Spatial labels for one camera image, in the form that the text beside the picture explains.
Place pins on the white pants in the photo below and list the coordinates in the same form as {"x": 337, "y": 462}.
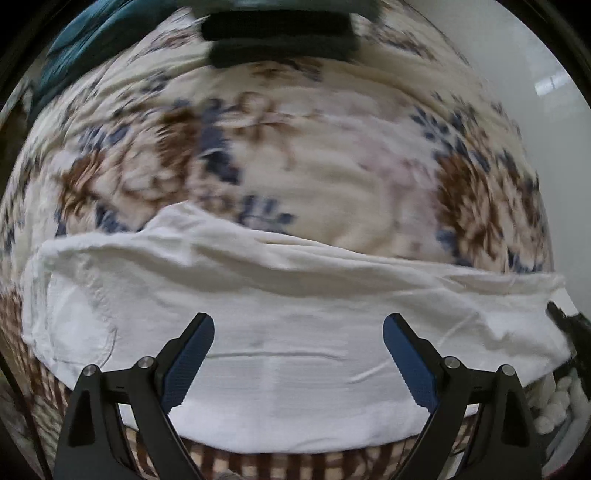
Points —
{"x": 300, "y": 323}

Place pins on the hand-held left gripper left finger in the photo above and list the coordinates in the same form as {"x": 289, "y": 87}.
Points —
{"x": 189, "y": 364}

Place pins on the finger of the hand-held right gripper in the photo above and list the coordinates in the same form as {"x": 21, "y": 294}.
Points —
{"x": 572, "y": 325}

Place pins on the white bed headboard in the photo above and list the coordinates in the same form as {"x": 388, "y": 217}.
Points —
{"x": 508, "y": 69}

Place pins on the white bumpy object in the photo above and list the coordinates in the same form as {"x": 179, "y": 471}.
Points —
{"x": 554, "y": 406}

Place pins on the checkered bed sheet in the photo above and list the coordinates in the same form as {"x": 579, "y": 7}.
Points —
{"x": 286, "y": 464}

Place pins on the floral blanket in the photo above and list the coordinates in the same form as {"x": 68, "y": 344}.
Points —
{"x": 323, "y": 184}

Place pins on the dark gray folded pants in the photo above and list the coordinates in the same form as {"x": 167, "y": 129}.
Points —
{"x": 281, "y": 53}

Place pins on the blue duvet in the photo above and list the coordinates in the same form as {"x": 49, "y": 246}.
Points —
{"x": 78, "y": 46}

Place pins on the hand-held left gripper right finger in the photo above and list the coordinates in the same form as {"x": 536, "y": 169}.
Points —
{"x": 411, "y": 364}

